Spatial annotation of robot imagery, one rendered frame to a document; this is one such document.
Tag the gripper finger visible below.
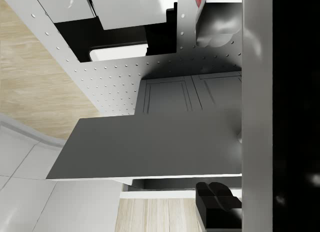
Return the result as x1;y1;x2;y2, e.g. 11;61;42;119
195;181;243;232
195;1;243;48

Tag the white cabinet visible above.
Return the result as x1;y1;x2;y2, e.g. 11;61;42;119
45;71;243;200

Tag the flat black stove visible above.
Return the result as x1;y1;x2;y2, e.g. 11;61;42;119
34;0;179;63

